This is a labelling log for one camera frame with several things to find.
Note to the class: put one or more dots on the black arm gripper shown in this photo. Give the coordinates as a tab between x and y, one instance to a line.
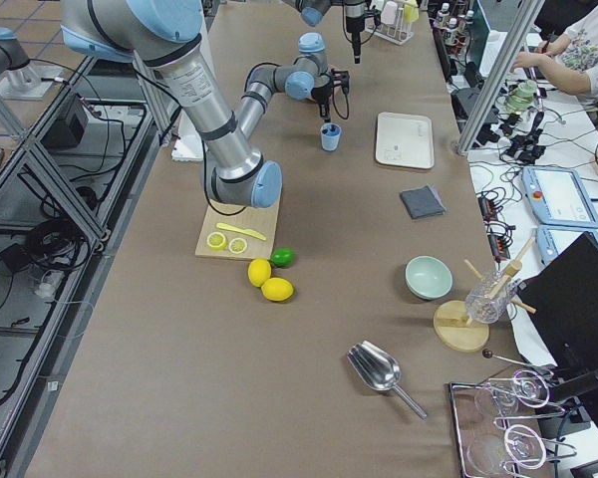
322	94

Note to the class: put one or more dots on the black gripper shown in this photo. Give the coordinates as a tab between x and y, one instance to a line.
355	24

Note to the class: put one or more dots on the light blue plastic cup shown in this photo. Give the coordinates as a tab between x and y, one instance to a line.
330	143

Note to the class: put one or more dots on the white cup drying rack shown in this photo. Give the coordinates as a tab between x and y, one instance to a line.
392	20

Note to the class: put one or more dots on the wooden cup stand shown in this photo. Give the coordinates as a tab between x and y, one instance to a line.
456	329

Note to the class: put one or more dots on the steel ice scoop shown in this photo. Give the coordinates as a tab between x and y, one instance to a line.
381	372

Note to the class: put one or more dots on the cream rabbit tray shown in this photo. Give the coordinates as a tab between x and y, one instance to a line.
404	140

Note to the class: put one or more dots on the grey folded cloth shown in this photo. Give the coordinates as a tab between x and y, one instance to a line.
422	202

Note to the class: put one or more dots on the yellow plastic knife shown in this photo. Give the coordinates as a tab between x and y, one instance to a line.
245	231

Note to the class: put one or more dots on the bamboo cutting board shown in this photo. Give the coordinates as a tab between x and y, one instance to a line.
263	220

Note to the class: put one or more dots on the green lime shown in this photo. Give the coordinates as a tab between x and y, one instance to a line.
282	257

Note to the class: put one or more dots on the upper lemon half slice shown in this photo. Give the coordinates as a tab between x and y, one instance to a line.
216	241

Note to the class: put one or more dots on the yellow lemon upper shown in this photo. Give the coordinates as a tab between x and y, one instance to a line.
259	271

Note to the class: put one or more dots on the yellow lemon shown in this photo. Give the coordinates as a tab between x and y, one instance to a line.
259	271
277	289

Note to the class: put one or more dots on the yellow lemon lower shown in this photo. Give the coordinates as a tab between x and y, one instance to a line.
277	289

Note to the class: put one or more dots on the mint green bowl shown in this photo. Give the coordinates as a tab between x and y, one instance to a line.
428	277

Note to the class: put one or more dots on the seated person white shirt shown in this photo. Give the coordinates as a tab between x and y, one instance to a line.
569	63

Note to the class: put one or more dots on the clear glass on stand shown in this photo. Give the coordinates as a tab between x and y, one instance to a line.
485	307

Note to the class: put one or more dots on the upper teach pendant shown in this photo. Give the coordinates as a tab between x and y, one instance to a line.
558	197

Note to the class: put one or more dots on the teach pendant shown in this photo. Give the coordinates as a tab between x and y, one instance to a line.
553	240
558	197

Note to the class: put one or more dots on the lower teach pendant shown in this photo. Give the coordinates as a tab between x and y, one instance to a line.
553	240

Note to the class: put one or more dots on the black monitor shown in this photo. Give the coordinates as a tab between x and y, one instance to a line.
565	296

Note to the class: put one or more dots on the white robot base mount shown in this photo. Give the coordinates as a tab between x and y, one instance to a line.
188	148

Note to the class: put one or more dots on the aluminium frame post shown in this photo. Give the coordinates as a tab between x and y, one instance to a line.
514	40

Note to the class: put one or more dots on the black wire glass rack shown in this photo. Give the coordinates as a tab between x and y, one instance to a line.
496	427

